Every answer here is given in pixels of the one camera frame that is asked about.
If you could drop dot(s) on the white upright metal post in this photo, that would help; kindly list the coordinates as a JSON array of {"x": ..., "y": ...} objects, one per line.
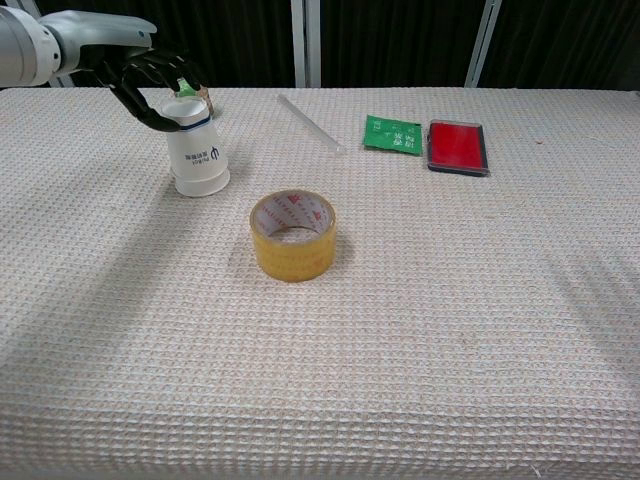
[{"x": 306, "y": 42}]

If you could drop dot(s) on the white waffle table cloth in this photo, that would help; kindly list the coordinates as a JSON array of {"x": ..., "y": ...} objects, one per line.
[{"x": 350, "y": 350}]

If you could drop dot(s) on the clear plastic tube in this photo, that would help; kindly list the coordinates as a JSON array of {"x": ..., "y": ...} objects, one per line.
[{"x": 312, "y": 126}]

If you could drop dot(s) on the white bowl with blue stripe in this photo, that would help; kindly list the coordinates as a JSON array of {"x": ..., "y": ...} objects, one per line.
[{"x": 186, "y": 112}]

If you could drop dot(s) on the black curtain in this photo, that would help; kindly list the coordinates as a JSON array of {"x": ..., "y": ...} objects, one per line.
[{"x": 400, "y": 40}]

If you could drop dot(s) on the white slanted metal post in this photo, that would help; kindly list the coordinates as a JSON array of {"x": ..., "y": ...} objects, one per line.
[{"x": 482, "y": 42}]

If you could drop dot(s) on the red ink pad case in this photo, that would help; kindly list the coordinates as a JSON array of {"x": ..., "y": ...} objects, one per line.
[{"x": 457, "y": 147}]

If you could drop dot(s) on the white paper cup blue logo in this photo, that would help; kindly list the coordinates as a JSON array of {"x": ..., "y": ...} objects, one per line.
[{"x": 200, "y": 165}]

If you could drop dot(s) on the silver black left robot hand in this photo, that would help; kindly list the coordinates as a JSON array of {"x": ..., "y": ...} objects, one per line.
[{"x": 100, "y": 35}]

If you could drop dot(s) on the small green brown bottle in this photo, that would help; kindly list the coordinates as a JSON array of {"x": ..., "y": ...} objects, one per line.
[{"x": 206, "y": 100}]

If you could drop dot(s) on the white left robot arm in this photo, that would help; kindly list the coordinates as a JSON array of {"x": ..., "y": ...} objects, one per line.
[{"x": 20, "y": 45}]

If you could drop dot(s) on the green sachet packet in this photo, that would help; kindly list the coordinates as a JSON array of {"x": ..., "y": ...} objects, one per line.
[{"x": 392, "y": 135}]

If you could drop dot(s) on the yellow clear tape roll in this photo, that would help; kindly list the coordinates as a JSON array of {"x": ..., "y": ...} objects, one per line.
[{"x": 292, "y": 250}]

